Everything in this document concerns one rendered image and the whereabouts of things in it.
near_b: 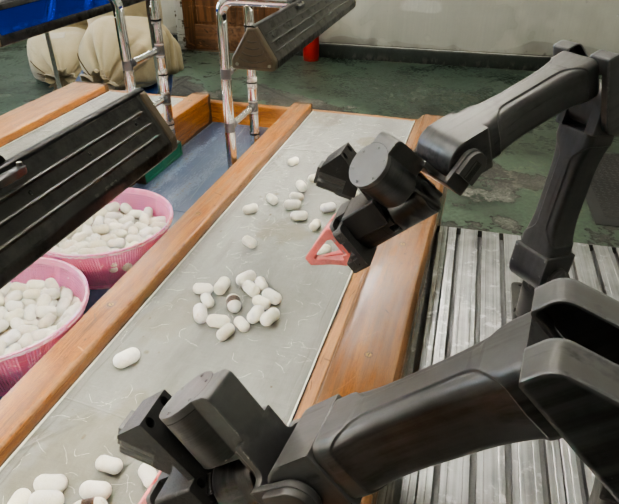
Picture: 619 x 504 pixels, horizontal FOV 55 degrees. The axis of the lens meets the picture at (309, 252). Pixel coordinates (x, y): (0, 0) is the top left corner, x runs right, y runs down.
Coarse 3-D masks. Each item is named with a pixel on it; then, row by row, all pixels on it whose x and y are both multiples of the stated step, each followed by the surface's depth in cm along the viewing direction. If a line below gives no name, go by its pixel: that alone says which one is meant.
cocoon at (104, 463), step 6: (102, 456) 67; (108, 456) 67; (96, 462) 67; (102, 462) 66; (108, 462) 66; (114, 462) 66; (120, 462) 67; (102, 468) 66; (108, 468) 66; (114, 468) 66; (120, 468) 66; (114, 474) 67
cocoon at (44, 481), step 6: (42, 474) 65; (48, 474) 65; (54, 474) 65; (60, 474) 65; (36, 480) 64; (42, 480) 64; (48, 480) 64; (54, 480) 64; (60, 480) 64; (66, 480) 65; (36, 486) 64; (42, 486) 64; (48, 486) 64; (54, 486) 64; (60, 486) 64; (66, 486) 65
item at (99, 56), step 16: (112, 16) 370; (128, 16) 370; (96, 32) 354; (112, 32) 352; (128, 32) 355; (144, 32) 358; (80, 48) 358; (96, 48) 352; (112, 48) 349; (144, 48) 351; (176, 48) 381; (80, 64) 360; (96, 64) 354; (112, 64) 350; (144, 64) 353; (176, 64) 382; (96, 80) 346; (112, 80) 351; (144, 80) 357
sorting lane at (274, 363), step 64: (320, 128) 161; (384, 128) 161; (256, 192) 128; (320, 192) 128; (192, 256) 106; (256, 256) 106; (192, 320) 90; (320, 320) 90; (128, 384) 79; (256, 384) 79; (64, 448) 70
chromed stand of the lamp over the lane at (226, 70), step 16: (224, 0) 118; (240, 0) 117; (256, 0) 116; (272, 0) 115; (288, 0) 115; (224, 16) 120; (224, 32) 122; (224, 48) 123; (224, 64) 125; (224, 80) 127; (256, 80) 142; (224, 96) 129; (256, 96) 144; (224, 112) 131; (256, 112) 146; (256, 128) 148
